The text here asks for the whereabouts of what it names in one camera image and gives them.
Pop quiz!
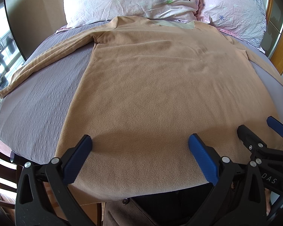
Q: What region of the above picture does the tan long-sleeve shirt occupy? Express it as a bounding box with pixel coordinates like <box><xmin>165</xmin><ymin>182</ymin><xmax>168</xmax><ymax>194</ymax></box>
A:
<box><xmin>0</xmin><ymin>17</ymin><xmax>283</xmax><ymax>205</ymax></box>

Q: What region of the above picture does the lavender bed sheet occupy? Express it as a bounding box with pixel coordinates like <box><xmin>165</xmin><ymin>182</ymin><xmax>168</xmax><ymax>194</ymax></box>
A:
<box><xmin>0</xmin><ymin>21</ymin><xmax>111</xmax><ymax>165</ymax></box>

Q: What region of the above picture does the pink floral pillow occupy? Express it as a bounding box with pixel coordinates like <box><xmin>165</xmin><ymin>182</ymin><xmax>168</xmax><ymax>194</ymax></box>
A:
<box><xmin>197</xmin><ymin>0</ymin><xmax>267</xmax><ymax>48</ymax></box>

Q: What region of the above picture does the white floral pillow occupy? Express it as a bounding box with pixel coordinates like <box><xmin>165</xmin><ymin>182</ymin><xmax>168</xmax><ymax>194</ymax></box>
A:
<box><xmin>63</xmin><ymin>0</ymin><xmax>199</xmax><ymax>28</ymax></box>

